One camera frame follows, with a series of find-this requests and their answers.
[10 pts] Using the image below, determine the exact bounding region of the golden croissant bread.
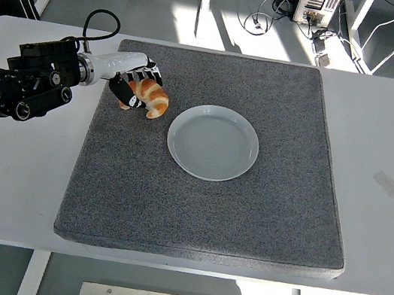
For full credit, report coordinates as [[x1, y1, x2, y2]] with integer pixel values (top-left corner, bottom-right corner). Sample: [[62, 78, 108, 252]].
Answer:
[[116, 74, 173, 123]]

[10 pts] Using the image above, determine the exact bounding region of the grey speckled mat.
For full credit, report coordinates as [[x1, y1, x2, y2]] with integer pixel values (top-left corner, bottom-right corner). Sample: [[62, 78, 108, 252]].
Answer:
[[51, 28, 379, 290]]

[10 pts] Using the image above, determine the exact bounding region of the white computer tower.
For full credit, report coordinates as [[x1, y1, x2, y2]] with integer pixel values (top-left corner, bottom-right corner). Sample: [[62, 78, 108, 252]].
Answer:
[[292, 0, 343, 31]]

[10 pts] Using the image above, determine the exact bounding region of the black floor cable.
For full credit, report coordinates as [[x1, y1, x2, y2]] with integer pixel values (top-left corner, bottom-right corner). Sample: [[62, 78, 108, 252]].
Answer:
[[242, 0, 299, 41]]

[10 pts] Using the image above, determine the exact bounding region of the black power adapter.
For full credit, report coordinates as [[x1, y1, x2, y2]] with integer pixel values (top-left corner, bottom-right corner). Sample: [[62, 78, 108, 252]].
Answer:
[[310, 27, 341, 59]]

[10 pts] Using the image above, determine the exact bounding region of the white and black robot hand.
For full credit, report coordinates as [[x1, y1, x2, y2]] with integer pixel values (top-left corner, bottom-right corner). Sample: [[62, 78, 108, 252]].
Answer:
[[83, 44, 168, 114]]

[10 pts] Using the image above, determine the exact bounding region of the round grey plate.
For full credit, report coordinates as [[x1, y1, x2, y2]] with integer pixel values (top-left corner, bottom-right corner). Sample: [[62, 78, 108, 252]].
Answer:
[[160, 98, 266, 189]]

